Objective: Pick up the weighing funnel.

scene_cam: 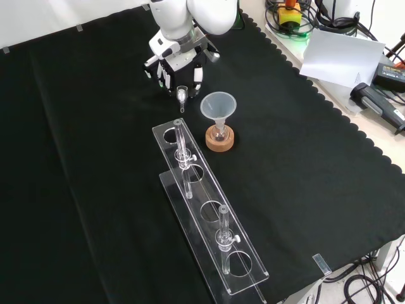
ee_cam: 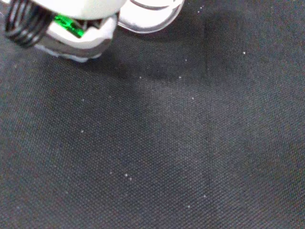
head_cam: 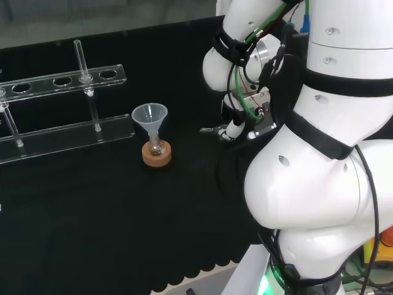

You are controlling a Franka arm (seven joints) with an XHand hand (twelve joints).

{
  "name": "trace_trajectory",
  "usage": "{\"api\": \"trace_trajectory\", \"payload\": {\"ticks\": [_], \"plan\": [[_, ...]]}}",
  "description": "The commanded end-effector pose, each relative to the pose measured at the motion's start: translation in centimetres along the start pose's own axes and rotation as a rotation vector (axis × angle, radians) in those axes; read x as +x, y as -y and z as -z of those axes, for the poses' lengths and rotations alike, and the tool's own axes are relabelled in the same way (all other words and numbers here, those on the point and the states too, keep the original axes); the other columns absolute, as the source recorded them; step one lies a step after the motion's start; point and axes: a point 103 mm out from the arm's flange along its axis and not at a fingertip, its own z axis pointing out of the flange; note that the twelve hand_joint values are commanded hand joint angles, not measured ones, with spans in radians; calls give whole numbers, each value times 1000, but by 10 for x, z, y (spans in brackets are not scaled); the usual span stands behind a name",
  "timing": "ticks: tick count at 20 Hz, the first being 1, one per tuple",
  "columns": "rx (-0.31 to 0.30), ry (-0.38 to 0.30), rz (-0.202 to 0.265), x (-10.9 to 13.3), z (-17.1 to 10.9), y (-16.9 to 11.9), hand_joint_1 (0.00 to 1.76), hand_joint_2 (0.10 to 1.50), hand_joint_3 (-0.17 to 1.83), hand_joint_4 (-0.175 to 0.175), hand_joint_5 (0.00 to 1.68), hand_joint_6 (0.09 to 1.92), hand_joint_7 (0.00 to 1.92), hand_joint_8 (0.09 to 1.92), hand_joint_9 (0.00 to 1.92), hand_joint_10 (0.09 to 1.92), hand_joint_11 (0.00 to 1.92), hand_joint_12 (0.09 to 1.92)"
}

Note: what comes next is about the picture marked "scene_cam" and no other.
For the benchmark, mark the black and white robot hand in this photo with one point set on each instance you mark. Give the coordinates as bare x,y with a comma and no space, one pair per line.
182,61

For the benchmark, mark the clear glass weighing funnel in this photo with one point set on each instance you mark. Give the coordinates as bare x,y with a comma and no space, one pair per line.
181,95

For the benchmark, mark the translucent plastic funnel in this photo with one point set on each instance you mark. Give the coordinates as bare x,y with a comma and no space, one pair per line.
218,106

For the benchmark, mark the clear acrylic funnel stand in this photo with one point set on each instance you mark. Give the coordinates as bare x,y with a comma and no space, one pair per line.
202,196

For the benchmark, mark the small round-bottom glass flask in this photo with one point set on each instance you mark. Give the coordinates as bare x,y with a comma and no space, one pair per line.
219,134

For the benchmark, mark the yellow stop button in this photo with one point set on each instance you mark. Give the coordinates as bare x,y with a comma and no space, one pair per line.
288,16

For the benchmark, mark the black cloth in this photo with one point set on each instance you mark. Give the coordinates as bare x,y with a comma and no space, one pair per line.
79,158

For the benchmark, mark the pale board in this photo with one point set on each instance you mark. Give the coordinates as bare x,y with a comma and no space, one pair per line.
341,58

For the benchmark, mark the black handheld device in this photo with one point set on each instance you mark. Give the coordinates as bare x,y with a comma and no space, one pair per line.
373,103

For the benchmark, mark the black power adapter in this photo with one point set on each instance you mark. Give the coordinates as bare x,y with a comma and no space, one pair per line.
390,74

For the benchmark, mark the black tripod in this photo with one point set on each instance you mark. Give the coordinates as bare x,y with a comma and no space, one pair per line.
395,52

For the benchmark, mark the white table leg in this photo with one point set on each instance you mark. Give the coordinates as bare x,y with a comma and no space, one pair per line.
384,256

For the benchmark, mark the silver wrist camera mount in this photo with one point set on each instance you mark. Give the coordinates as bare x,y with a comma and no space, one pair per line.
213,55

